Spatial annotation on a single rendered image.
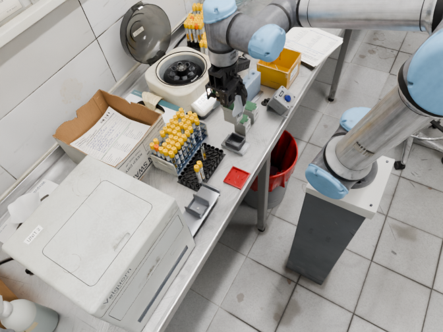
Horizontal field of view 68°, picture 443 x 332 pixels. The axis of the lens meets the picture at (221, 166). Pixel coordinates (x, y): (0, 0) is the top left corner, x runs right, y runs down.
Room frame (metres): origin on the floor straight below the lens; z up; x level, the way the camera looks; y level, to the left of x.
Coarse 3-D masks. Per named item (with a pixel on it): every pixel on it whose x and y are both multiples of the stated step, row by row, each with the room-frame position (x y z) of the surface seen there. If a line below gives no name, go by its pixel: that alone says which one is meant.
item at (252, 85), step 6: (252, 72) 0.96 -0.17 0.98; (258, 72) 0.95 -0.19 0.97; (246, 78) 0.93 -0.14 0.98; (252, 78) 0.93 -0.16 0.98; (258, 78) 0.94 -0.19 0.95; (246, 84) 0.90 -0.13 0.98; (252, 84) 0.91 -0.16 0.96; (258, 84) 0.94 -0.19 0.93; (252, 90) 0.91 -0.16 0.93; (258, 90) 0.94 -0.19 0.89; (252, 96) 0.91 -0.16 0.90; (258, 96) 0.92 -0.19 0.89; (252, 102) 0.89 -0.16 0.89
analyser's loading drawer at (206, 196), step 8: (208, 184) 0.53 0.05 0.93; (200, 192) 0.51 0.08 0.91; (208, 192) 0.51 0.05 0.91; (216, 192) 0.51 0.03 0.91; (192, 200) 0.49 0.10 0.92; (200, 200) 0.48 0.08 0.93; (208, 200) 0.48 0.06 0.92; (192, 208) 0.46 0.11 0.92; (200, 208) 0.46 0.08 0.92; (208, 208) 0.46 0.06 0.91; (184, 216) 0.44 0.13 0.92; (192, 216) 0.44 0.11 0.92; (200, 216) 0.42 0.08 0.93; (192, 224) 0.41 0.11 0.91; (200, 224) 0.41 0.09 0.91; (192, 232) 0.39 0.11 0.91
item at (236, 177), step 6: (234, 168) 0.61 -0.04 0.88; (228, 174) 0.59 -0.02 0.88; (234, 174) 0.59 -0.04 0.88; (240, 174) 0.58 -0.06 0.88; (246, 174) 0.58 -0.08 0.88; (228, 180) 0.56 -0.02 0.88; (234, 180) 0.56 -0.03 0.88; (240, 180) 0.56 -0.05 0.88; (246, 180) 0.55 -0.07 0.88; (234, 186) 0.54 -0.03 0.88; (240, 186) 0.54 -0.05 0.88
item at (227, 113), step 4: (224, 108) 0.70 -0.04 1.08; (224, 112) 0.70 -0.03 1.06; (228, 112) 0.69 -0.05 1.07; (224, 116) 0.70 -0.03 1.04; (228, 116) 0.69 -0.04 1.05; (232, 116) 0.68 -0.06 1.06; (236, 116) 0.68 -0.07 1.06; (224, 120) 0.70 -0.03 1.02; (228, 120) 0.69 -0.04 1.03; (232, 120) 0.68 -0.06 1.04; (236, 120) 0.68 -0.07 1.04; (240, 120) 0.69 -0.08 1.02; (236, 124) 0.68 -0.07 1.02
